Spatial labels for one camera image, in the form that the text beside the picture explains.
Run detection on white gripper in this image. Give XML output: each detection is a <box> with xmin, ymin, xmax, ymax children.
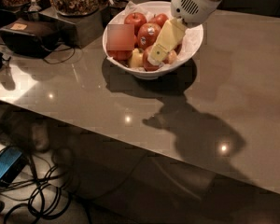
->
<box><xmin>147</xmin><ymin>0</ymin><xmax>219</xmax><ymax>66</ymax></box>

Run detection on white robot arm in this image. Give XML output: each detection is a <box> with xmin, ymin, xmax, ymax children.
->
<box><xmin>147</xmin><ymin>0</ymin><xmax>222</xmax><ymax>66</ymax></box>

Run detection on red apple center with sticker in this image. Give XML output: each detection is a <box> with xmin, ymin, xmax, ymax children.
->
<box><xmin>137</xmin><ymin>22</ymin><xmax>161</xmax><ymax>49</ymax></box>

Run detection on pale red apple front right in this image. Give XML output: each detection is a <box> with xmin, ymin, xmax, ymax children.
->
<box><xmin>163</xmin><ymin>50</ymin><xmax>177</xmax><ymax>64</ymax></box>

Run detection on white bowl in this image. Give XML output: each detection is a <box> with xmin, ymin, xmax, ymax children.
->
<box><xmin>102</xmin><ymin>0</ymin><xmax>204</xmax><ymax>80</ymax></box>

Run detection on yellow green apple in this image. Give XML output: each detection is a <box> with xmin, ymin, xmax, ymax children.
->
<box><xmin>127</xmin><ymin>49</ymin><xmax>144</xmax><ymax>68</ymax></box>

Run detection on dark container with scoop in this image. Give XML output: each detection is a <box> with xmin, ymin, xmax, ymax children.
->
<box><xmin>98</xmin><ymin>0</ymin><xmax>127</xmax><ymax>26</ymax></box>

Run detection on metal scoop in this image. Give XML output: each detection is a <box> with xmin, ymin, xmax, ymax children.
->
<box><xmin>28</xmin><ymin>0</ymin><xmax>41</xmax><ymax>12</ymax></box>

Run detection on black VR headset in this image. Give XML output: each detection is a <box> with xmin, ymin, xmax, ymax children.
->
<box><xmin>0</xmin><ymin>19</ymin><xmax>60</xmax><ymax>58</ymax></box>

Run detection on blue electronic box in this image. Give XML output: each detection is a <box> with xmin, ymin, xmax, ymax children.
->
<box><xmin>0</xmin><ymin>147</ymin><xmax>26</xmax><ymax>187</ymax></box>

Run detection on dark square pedestal block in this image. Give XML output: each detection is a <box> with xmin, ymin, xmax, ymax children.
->
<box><xmin>39</xmin><ymin>7</ymin><xmax>104</xmax><ymax>48</ymax></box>

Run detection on black headset cable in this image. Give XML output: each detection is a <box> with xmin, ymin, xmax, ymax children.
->
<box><xmin>41</xmin><ymin>44</ymin><xmax>77</xmax><ymax>65</ymax></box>

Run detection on black floor cables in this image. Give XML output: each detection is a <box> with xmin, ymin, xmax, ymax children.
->
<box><xmin>0</xmin><ymin>147</ymin><xmax>94</xmax><ymax>224</ymax></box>

